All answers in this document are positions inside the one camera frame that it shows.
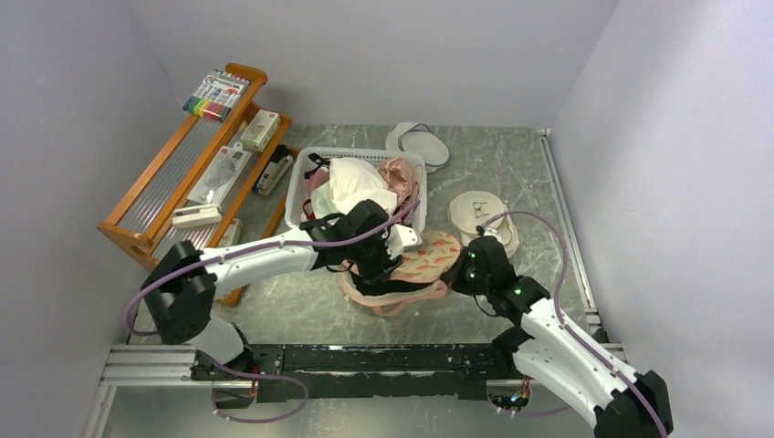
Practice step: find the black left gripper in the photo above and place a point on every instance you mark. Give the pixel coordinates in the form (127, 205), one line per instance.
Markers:
(381, 269)

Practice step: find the floral peach mesh laundry bag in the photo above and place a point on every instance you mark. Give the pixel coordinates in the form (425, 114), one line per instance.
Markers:
(437, 255)

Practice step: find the white plastic laundry basket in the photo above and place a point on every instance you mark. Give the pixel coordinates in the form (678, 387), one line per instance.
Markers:
(327, 180)

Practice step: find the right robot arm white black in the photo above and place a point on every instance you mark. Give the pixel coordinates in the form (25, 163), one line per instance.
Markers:
(610, 395)

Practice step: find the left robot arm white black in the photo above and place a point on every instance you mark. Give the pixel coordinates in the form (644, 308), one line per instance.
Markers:
(180, 291)

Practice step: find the white cream bra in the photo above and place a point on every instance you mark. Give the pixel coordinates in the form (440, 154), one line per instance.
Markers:
(353, 180)

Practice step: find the pink satin bra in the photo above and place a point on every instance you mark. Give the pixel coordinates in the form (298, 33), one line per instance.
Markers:
(402, 178)

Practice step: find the white bag blue trim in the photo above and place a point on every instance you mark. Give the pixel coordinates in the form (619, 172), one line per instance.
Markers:
(417, 138)

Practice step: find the light green garment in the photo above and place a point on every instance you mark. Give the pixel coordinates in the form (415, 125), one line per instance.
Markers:
(322, 202)

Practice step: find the black stapler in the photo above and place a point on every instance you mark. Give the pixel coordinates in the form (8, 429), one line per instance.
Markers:
(280, 162)

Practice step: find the small white packet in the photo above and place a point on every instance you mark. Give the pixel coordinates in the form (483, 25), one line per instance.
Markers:
(231, 234)

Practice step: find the white clip tool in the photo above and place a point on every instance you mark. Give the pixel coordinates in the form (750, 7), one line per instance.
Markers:
(196, 215)

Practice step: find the white green small box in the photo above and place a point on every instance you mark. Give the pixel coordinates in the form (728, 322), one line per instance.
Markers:
(260, 130)

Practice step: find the clear plastic packet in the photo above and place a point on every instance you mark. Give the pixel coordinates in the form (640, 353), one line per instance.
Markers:
(220, 175)

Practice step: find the wooden tiered shelf rack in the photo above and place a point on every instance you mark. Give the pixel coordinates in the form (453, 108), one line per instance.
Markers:
(141, 223)

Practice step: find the coloured marker pen pack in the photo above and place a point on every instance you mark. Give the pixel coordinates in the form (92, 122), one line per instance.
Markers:
(216, 96)

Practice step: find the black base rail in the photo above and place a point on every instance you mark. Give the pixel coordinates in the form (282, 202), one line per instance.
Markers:
(281, 373)

